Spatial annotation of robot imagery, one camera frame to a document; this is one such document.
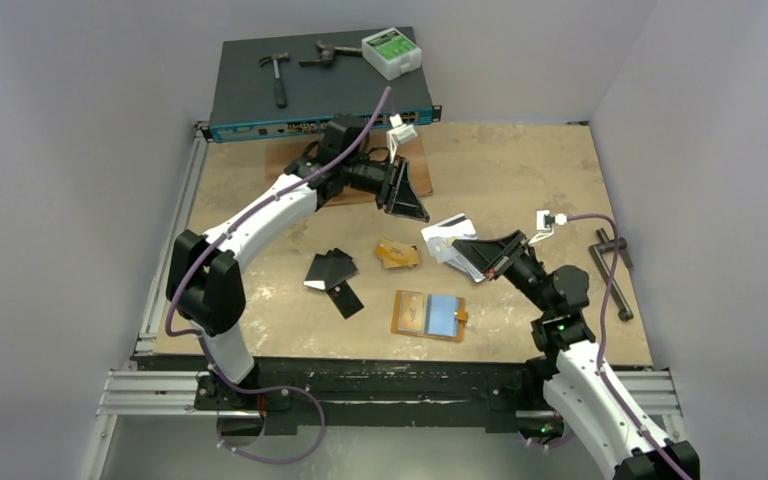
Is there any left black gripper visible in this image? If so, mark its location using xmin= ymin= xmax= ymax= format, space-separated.
xmin=341 ymin=154 xmax=429 ymax=221

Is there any single silver VIP card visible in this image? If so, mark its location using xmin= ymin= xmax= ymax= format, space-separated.
xmin=421 ymin=213 xmax=478 ymax=263

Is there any orange leather card holder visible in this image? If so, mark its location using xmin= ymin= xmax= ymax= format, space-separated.
xmin=390 ymin=290 xmax=469 ymax=343

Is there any single gold card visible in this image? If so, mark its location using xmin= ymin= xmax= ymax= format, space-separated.
xmin=398 ymin=292 xmax=426 ymax=332

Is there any single black card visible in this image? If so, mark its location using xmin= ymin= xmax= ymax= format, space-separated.
xmin=326 ymin=281 xmax=364 ymax=319

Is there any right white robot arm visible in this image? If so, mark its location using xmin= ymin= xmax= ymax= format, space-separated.
xmin=453 ymin=231 xmax=701 ymax=479

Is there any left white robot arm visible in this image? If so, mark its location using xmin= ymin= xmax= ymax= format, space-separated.
xmin=166 ymin=114 xmax=430 ymax=409

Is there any wooden board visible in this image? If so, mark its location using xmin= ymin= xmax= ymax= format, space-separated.
xmin=264 ymin=136 xmax=434 ymax=207

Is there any white green electrical box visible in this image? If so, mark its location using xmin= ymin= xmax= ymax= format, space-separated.
xmin=361 ymin=28 xmax=422 ymax=81

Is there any claw hammer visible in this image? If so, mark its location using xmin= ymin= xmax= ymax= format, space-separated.
xmin=258 ymin=52 xmax=290 ymax=109

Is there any rusty pliers tool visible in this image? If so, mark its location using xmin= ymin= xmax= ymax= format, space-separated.
xmin=298 ymin=40 xmax=363 ymax=69

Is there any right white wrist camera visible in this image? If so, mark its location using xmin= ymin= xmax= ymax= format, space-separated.
xmin=528 ymin=209 xmax=568 ymax=245

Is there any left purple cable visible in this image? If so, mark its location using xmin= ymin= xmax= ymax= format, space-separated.
xmin=163 ymin=86 xmax=395 ymax=465

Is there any purple cable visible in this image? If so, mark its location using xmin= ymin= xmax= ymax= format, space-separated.
xmin=526 ymin=213 xmax=693 ymax=480
xmin=163 ymin=86 xmax=395 ymax=465

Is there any grey metal crank handle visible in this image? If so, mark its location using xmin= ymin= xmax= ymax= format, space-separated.
xmin=587 ymin=228 xmax=635 ymax=323

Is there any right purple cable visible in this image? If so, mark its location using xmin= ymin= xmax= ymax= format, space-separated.
xmin=526 ymin=213 xmax=693 ymax=480

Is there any blue network switch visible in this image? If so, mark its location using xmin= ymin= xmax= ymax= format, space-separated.
xmin=199 ymin=29 xmax=442 ymax=143

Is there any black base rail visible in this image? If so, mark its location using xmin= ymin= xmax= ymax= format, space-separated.
xmin=132 ymin=354 xmax=587 ymax=439

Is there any aluminium frame rail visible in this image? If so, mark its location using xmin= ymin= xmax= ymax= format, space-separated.
xmin=101 ymin=123 xmax=652 ymax=415

